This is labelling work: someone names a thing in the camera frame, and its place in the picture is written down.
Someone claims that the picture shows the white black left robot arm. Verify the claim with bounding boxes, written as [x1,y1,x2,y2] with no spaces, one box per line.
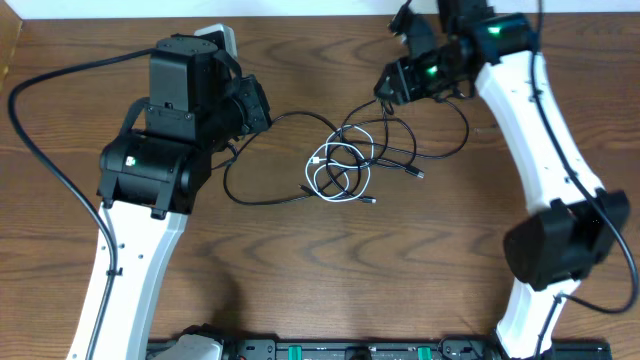
[68,24,272,359]

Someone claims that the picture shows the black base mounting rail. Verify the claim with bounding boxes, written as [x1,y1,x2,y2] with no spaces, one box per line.
[147,337,614,360]

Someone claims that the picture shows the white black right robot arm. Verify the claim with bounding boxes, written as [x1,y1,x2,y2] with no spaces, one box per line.
[374,1,630,359]

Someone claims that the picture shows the white USB cable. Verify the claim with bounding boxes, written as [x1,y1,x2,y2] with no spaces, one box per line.
[304,124,376,203]

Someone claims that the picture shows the thick black USB cable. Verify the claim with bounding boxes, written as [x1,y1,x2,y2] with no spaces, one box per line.
[222,110,426,207]

